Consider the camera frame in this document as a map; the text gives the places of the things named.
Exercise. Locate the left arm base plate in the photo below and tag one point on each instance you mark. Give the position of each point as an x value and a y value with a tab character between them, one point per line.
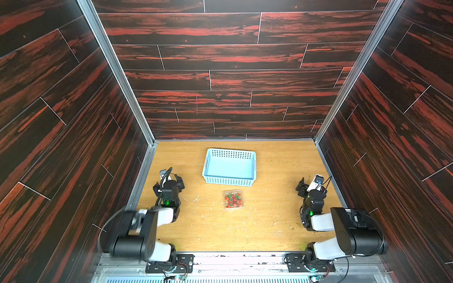
178	264

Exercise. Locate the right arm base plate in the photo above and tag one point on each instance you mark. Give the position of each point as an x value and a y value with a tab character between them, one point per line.
300	262

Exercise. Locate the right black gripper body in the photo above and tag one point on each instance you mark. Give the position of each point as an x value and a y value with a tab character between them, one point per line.
304	187

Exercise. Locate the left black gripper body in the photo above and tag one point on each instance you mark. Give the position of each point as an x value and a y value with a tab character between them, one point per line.
178	186

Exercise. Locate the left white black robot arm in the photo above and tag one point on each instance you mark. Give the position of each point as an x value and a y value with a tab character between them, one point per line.
136	236

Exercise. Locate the clear plastic clamshell container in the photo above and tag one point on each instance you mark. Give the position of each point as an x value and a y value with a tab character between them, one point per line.
225	192

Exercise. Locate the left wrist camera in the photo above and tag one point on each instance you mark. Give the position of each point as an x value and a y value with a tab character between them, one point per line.
165	175

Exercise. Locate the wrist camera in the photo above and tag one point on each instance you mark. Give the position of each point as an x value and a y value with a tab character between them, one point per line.
165	175
316	184

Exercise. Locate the light blue plastic basket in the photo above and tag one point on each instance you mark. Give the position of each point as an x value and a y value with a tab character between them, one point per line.
230	167

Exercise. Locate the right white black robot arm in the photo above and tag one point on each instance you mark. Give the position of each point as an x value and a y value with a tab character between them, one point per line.
356	232

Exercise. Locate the strawberries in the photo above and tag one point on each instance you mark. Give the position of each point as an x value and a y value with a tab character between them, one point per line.
233	200

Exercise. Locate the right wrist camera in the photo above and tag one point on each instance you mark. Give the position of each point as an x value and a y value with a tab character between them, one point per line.
316	184

